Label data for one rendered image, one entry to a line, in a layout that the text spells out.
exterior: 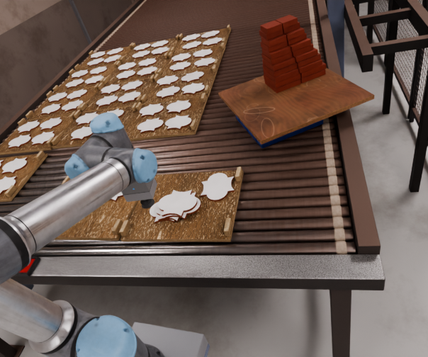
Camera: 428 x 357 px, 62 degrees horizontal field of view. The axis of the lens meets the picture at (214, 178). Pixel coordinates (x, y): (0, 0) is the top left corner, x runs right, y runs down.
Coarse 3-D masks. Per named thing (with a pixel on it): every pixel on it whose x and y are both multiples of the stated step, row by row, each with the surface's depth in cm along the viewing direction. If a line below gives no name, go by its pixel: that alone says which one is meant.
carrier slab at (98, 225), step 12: (108, 204) 145; (120, 204) 143; (132, 204) 141; (96, 216) 141; (108, 216) 139; (120, 216) 137; (72, 228) 138; (84, 228) 137; (96, 228) 135; (108, 228) 134; (108, 240) 131
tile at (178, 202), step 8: (176, 192) 134; (184, 192) 133; (160, 200) 132; (168, 200) 131; (176, 200) 130; (184, 200) 129; (192, 200) 128; (160, 208) 129; (168, 208) 128; (176, 208) 127; (184, 208) 126; (192, 208) 126
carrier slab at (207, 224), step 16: (160, 176) 150; (176, 176) 148; (192, 176) 145; (208, 176) 143; (160, 192) 143; (192, 192) 138; (208, 208) 129; (224, 208) 127; (144, 224) 131; (160, 224) 129; (176, 224) 127; (192, 224) 125; (208, 224) 123; (224, 224) 122; (128, 240) 127; (144, 240) 126; (160, 240) 124; (176, 240) 122; (192, 240) 120; (208, 240) 119; (224, 240) 117
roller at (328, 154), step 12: (276, 156) 145; (288, 156) 143; (300, 156) 142; (312, 156) 140; (324, 156) 139; (336, 156) 138; (168, 168) 157; (180, 168) 155; (192, 168) 154; (204, 168) 152; (216, 168) 151; (36, 180) 176; (48, 180) 174; (60, 180) 173
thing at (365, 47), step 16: (352, 0) 241; (368, 0) 240; (400, 0) 223; (416, 0) 206; (352, 16) 210; (368, 16) 209; (384, 16) 207; (400, 16) 206; (416, 16) 194; (352, 32) 200; (368, 32) 347; (368, 48) 174; (384, 48) 179; (400, 48) 178; (416, 48) 176; (368, 64) 173; (384, 96) 290; (384, 112) 299; (416, 144) 211; (416, 160) 214; (416, 176) 222
